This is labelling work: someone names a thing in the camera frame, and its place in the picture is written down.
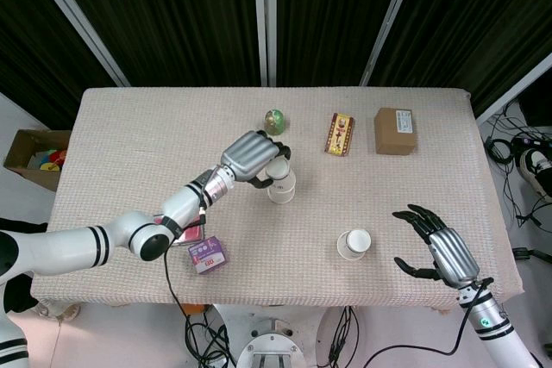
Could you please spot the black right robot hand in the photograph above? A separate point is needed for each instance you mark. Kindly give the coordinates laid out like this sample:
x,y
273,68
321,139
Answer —
x,y
453,256

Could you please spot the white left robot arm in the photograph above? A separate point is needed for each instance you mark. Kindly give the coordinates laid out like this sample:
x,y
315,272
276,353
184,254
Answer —
x,y
64,251

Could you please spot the brown cardboard box with label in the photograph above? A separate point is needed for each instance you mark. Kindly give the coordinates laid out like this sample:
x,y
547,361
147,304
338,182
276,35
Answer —
x,y
394,133

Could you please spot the red yellow snack packet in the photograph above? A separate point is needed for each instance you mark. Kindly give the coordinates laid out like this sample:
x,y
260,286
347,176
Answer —
x,y
340,135

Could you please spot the green painted egg doll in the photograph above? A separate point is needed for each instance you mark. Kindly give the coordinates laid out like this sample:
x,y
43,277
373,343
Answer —
x,y
275,122

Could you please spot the purple tissue pack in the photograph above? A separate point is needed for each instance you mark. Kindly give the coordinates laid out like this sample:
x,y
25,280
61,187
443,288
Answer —
x,y
209,256

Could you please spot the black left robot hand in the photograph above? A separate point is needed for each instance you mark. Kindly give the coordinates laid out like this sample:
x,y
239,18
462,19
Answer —
x,y
248,154

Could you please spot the orange object under table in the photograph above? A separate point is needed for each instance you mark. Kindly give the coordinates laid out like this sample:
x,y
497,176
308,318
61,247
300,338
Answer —
x,y
192,308

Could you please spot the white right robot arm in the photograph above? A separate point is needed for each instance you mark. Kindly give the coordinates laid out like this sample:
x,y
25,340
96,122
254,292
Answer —
x,y
496,329

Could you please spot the beige woven tablecloth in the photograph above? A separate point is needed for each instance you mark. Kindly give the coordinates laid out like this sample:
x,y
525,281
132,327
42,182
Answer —
x,y
280,273

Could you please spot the red ink pad tray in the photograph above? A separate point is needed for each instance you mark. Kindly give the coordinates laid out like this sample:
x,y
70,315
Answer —
x,y
192,234

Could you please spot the white frame post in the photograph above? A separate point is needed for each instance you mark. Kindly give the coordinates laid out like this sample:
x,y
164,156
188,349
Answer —
x,y
513,90
390,23
82,27
264,19

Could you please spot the white grey robot base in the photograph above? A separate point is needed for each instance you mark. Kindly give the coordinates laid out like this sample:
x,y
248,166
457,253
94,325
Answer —
x,y
267,351

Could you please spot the dark curtain panel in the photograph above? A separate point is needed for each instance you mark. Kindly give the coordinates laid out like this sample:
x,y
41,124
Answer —
x,y
474,19
172,19
328,19
30,40

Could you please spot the black white shoe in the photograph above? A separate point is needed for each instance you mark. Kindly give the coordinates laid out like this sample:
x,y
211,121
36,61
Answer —
x,y
532,167

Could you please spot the open cardboard box with toys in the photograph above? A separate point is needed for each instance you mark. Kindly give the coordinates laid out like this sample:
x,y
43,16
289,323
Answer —
x,y
21,157

